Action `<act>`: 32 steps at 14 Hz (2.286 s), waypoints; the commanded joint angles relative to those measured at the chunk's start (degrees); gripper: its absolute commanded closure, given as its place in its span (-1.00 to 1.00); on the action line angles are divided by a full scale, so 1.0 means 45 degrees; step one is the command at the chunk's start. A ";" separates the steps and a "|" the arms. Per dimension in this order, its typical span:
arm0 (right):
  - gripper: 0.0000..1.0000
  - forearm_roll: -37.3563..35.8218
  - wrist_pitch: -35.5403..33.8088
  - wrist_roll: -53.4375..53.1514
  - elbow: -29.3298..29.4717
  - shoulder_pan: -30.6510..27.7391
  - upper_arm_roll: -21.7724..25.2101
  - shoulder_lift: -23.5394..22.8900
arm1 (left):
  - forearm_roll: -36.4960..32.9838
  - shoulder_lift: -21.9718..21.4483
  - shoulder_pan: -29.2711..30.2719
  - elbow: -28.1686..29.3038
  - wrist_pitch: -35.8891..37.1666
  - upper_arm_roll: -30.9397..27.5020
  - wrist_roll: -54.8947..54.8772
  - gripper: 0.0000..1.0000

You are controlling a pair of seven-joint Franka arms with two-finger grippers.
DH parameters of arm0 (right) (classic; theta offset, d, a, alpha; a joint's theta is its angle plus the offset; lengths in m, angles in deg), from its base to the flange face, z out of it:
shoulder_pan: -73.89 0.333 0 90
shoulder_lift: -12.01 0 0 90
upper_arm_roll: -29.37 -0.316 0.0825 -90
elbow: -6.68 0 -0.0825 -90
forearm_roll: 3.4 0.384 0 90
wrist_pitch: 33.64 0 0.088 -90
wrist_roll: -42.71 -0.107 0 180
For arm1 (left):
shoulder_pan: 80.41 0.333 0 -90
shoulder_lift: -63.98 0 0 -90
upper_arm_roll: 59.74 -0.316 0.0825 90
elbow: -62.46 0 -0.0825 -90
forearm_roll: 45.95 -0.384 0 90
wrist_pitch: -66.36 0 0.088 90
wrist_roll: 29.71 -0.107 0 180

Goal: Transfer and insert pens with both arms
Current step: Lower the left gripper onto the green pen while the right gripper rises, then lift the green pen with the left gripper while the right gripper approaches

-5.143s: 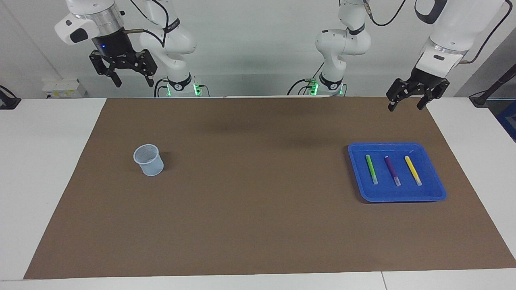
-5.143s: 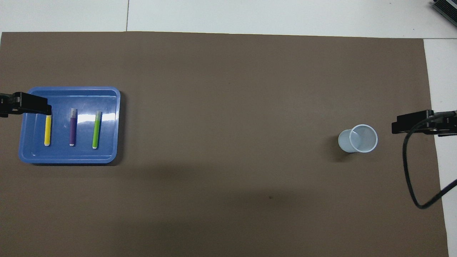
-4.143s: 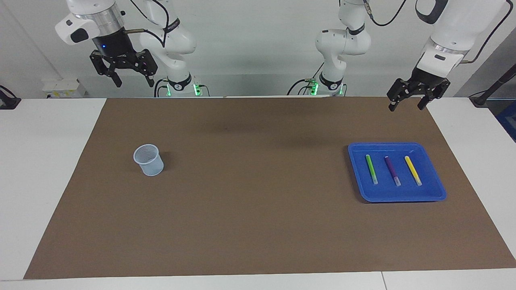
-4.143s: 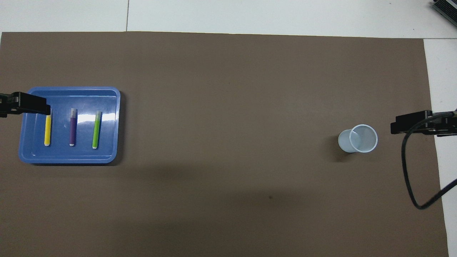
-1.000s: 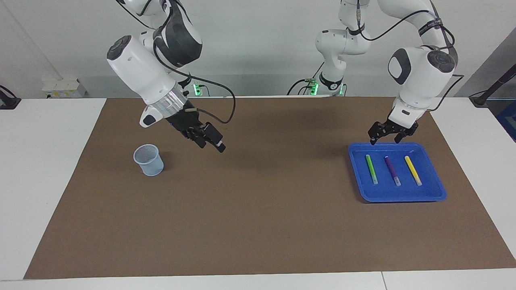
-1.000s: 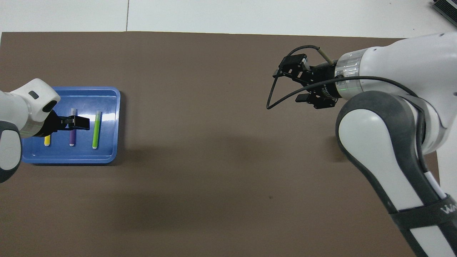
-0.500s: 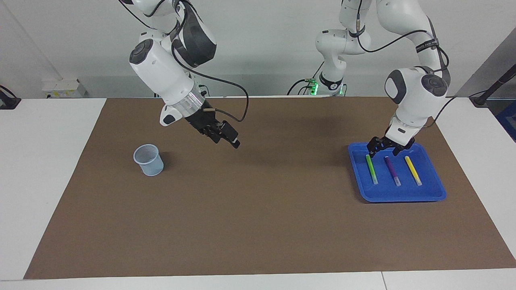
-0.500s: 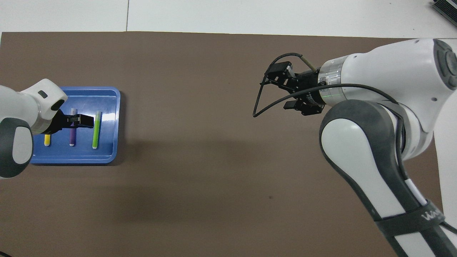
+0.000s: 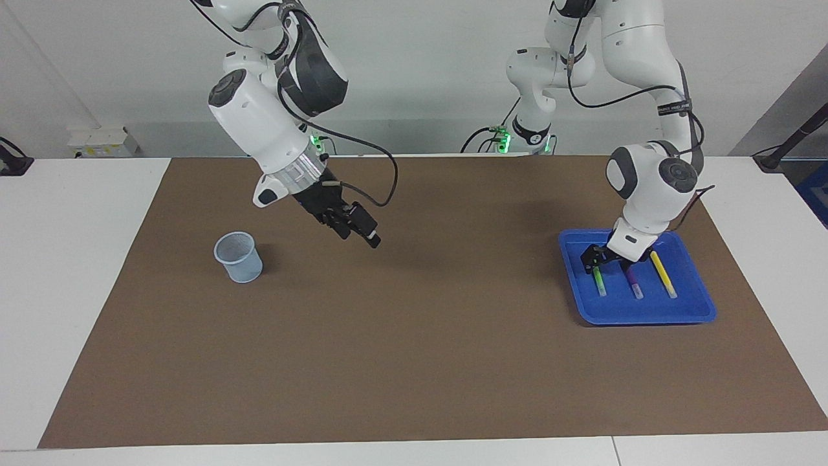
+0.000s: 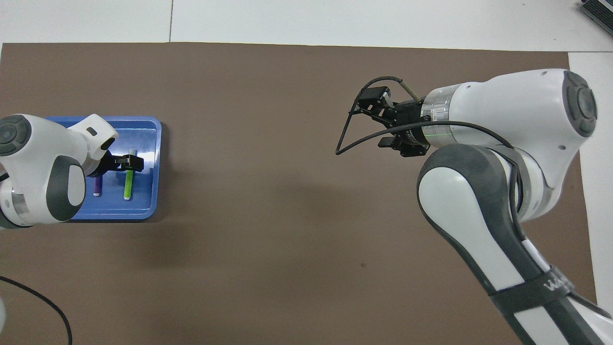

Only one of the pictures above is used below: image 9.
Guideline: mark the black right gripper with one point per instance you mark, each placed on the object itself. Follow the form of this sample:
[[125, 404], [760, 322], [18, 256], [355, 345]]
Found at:
[[323, 197]]

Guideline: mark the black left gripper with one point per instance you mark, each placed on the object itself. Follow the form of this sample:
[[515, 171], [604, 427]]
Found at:
[[598, 254]]

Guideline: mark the green pen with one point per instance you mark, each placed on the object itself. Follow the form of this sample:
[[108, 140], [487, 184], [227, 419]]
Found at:
[[600, 285]]

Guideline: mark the purple pen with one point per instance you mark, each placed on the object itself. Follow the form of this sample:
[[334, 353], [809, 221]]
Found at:
[[634, 283]]

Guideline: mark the yellow pen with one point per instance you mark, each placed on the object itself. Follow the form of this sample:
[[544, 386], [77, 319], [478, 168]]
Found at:
[[664, 275]]

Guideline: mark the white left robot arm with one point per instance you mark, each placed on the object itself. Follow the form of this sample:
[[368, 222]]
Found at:
[[647, 188]]

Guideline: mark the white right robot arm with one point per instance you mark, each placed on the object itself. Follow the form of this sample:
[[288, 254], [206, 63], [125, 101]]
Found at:
[[259, 123]]

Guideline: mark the blue plastic tray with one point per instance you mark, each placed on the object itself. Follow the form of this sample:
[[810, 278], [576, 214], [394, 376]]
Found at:
[[647, 310]]

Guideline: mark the translucent pale blue cup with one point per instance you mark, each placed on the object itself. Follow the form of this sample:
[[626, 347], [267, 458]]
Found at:
[[240, 262]]

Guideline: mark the brown table mat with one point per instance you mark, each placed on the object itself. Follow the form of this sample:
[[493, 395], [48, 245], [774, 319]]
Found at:
[[414, 356]]

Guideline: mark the blue crate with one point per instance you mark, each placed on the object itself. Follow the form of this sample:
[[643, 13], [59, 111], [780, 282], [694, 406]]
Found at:
[[816, 194]]

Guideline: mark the black stand pole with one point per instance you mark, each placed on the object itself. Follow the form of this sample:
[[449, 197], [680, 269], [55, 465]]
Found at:
[[802, 133]]

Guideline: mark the white power socket box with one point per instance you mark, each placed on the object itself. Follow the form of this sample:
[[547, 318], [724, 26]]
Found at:
[[97, 139]]

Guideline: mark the black table clamp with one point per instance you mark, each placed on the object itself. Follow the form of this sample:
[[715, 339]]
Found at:
[[13, 165]]

